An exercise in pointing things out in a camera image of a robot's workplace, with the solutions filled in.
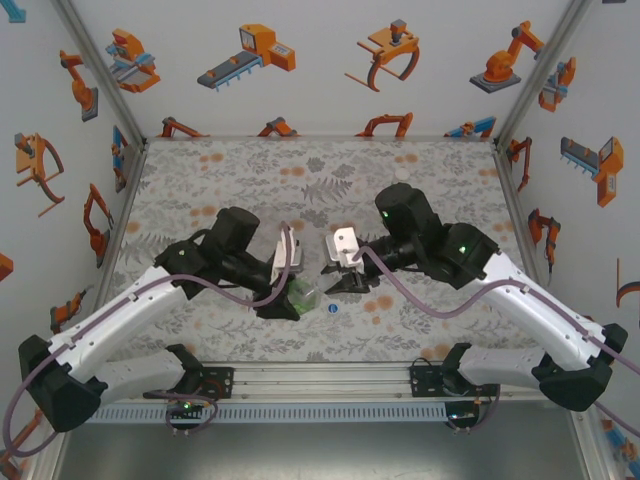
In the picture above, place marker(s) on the small clear light-green label bottle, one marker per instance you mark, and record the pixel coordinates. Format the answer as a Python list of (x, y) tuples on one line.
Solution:
[(305, 297)]

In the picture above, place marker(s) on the white blue-print Pocari Sweat cap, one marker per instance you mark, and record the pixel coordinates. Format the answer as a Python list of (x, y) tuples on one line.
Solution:
[(333, 309)]

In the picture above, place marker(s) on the plain white bottle cap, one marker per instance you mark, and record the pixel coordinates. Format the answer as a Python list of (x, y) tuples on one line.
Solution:
[(401, 174)]

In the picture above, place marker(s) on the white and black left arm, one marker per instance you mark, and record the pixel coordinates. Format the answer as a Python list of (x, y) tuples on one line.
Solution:
[(125, 310)]

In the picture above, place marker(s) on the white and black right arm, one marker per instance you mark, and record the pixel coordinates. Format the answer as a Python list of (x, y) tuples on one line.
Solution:
[(540, 310)]

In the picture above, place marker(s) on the floral patterned table cover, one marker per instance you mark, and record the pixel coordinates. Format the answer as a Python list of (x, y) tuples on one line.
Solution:
[(250, 175)]

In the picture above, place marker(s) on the small circuit board green LED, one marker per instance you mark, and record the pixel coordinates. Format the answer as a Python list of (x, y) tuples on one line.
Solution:
[(187, 406), (462, 416)]

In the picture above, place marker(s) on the long aluminium frame rail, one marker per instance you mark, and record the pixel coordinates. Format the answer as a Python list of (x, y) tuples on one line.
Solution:
[(320, 380)]

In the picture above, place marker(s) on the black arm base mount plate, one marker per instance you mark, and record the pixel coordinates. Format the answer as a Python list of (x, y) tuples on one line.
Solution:
[(220, 382), (425, 381)]

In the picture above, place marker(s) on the aluminium side frame rail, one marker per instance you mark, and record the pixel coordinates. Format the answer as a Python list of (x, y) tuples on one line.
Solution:
[(116, 235), (515, 215)]

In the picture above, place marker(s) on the thin aluminium frame rail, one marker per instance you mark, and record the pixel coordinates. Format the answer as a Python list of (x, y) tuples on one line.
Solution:
[(320, 137)]

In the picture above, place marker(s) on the slanted aluminium frame post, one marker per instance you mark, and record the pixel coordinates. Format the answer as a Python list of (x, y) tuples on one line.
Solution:
[(545, 70), (100, 70)]

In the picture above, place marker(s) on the aluminium frame leg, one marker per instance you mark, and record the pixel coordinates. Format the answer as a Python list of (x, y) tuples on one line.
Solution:
[(597, 450)]

